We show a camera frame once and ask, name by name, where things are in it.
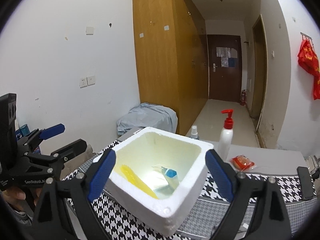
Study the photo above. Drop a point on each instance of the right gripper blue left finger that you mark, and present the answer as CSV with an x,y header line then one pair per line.
x,y
51,219

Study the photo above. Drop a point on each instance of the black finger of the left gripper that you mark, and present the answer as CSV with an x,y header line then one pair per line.
x,y
71,150

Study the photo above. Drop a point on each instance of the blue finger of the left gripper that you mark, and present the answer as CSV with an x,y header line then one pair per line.
x,y
50,132

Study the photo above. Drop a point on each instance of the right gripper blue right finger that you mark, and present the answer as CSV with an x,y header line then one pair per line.
x,y
269,219

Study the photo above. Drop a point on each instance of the white styrofoam box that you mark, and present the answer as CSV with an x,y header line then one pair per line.
x,y
150,147

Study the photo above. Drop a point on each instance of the person left hand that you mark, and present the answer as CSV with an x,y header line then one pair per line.
x,y
14,196

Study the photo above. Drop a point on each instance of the houndstooth patterned table cloth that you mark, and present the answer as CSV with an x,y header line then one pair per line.
x,y
210,207

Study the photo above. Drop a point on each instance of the red snack packet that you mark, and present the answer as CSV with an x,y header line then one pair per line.
x,y
242,163

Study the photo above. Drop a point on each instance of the black smartphone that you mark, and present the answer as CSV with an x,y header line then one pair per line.
x,y
306,183

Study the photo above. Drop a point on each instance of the grey blue cloth heap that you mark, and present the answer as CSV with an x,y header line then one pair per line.
x,y
148,115

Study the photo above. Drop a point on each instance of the white red pump bottle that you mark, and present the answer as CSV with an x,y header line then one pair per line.
x,y
226,135

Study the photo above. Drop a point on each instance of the small clear spray bottle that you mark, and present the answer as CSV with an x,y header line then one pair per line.
x,y
194,133

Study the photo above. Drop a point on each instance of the red fire extinguisher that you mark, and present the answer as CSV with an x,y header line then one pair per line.
x,y
243,97

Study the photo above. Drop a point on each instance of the wooden side door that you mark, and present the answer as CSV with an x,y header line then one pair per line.
x,y
260,68

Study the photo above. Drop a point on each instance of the wooden wardrobe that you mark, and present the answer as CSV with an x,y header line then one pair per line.
x,y
171,57

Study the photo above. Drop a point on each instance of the dark brown entrance door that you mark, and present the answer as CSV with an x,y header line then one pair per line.
x,y
225,67

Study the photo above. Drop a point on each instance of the red hanging bag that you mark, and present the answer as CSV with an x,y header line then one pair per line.
x,y
308,60

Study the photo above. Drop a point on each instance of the white wall socket pair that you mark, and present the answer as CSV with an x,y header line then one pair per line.
x,y
87,81

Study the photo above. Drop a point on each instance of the white wall switch plate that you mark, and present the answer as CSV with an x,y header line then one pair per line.
x,y
89,30

